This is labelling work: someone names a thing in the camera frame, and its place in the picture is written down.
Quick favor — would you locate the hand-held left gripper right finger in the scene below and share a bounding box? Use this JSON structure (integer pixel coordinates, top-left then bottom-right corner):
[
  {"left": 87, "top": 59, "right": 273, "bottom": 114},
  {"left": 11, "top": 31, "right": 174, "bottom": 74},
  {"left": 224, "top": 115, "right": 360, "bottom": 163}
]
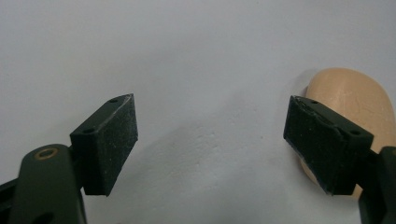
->
[{"left": 282, "top": 94, "right": 375, "bottom": 196}]

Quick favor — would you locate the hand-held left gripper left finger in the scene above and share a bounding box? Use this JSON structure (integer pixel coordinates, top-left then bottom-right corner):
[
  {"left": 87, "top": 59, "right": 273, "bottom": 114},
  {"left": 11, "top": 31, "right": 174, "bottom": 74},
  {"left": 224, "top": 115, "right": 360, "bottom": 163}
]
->
[{"left": 69, "top": 92, "right": 139, "bottom": 197}]

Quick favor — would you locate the tan oval potato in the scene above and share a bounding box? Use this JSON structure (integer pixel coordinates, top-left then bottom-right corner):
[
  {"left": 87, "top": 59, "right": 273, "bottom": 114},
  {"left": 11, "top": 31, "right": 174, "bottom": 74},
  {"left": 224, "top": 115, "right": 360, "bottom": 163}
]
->
[{"left": 299, "top": 67, "right": 396, "bottom": 200}]

